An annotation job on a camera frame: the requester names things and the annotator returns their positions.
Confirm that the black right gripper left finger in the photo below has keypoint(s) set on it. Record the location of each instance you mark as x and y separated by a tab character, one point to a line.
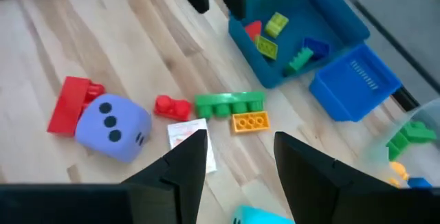
182	182

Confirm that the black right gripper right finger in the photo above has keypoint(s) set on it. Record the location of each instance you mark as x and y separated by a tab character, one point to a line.
316	189

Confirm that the small red toy block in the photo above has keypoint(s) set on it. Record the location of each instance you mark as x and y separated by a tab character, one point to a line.
172	109

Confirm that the orange white playing card box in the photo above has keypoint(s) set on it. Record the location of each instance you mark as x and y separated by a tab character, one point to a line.
182	131

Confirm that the red wedge toy block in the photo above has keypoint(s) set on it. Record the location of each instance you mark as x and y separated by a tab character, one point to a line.
253	31

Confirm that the clear plastic container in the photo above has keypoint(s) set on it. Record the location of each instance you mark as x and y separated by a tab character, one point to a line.
378	155

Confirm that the dark green toy brick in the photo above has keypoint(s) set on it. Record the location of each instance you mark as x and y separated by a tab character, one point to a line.
297	62

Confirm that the orange toy brick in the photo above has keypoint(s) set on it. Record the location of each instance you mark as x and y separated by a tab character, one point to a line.
237	128

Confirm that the blue plastic basket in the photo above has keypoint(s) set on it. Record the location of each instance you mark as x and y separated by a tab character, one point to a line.
354	83

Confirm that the long green toy block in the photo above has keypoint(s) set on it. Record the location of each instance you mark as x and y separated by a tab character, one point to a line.
227	98

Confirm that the lime green toy brick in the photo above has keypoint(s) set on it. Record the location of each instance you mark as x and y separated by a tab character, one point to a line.
276	24

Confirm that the lime green brick plate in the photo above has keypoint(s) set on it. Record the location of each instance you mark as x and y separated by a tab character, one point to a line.
266	47

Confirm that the large red toy block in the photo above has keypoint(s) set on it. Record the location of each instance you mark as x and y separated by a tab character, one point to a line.
67	103

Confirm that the long blue toy brick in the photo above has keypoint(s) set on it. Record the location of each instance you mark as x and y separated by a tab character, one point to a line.
318	47

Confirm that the teal foam die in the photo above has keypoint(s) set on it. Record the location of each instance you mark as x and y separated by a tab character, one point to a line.
258	217

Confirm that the purple foam die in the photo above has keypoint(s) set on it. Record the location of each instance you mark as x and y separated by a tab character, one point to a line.
93	138

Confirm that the small blue toy brick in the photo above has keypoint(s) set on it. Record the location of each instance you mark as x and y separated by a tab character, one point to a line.
419	182

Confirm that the large teal plastic bin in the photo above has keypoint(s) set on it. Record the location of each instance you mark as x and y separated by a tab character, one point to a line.
309	11

